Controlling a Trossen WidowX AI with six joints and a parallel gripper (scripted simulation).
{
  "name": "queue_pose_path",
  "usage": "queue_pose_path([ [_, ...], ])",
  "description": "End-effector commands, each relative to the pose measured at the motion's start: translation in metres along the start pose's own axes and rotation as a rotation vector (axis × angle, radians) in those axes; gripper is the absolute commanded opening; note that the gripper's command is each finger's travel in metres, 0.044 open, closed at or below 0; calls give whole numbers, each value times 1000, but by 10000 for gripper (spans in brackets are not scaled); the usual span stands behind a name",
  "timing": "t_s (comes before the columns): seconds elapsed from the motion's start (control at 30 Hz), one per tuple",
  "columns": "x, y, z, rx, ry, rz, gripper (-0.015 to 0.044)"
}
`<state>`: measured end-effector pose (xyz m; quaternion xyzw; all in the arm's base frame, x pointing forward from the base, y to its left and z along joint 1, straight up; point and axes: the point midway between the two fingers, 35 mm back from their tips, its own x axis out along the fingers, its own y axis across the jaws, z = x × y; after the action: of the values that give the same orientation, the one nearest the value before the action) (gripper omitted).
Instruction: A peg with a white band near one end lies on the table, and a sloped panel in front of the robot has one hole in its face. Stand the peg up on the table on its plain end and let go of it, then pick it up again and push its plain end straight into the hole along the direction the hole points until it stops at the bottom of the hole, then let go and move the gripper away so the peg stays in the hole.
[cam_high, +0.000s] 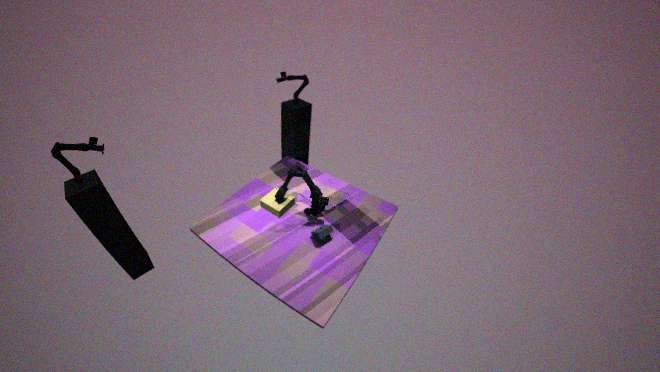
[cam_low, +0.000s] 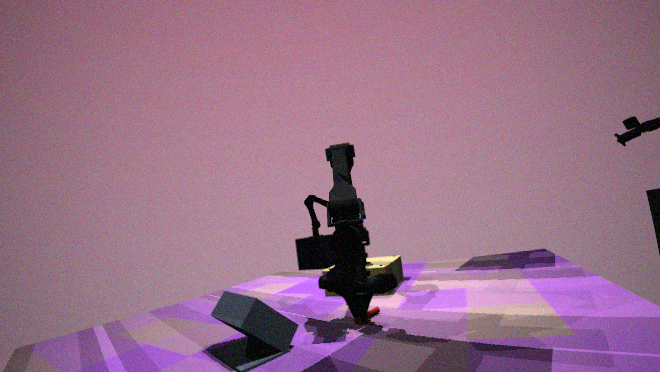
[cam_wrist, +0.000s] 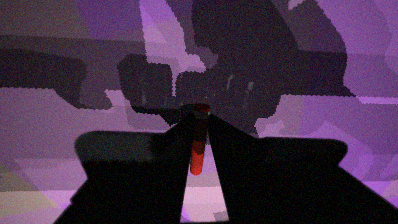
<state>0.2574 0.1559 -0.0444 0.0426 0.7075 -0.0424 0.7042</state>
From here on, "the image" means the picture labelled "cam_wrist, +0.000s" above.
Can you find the red cylinder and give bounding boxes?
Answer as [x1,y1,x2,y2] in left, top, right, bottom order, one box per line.
[190,103,210,175]

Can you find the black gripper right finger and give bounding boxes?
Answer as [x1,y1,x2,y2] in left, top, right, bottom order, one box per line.
[208,114,348,221]

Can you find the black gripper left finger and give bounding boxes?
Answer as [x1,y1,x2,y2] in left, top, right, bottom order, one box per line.
[75,113,195,223]

